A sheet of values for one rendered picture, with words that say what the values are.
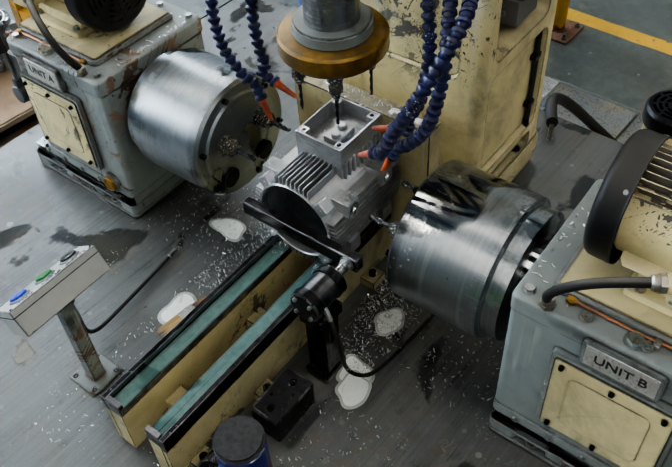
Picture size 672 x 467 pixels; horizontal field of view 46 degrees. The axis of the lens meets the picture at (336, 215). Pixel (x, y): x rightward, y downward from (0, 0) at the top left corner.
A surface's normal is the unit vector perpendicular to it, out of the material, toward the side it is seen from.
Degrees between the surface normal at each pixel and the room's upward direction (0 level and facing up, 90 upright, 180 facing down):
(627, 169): 29
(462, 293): 73
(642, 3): 0
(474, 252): 39
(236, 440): 0
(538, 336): 90
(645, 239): 80
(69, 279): 56
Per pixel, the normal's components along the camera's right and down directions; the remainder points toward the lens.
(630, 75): -0.05, -0.69
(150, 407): 0.80, 0.40
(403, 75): -0.60, 0.59
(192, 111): -0.42, -0.16
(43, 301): 0.63, -0.06
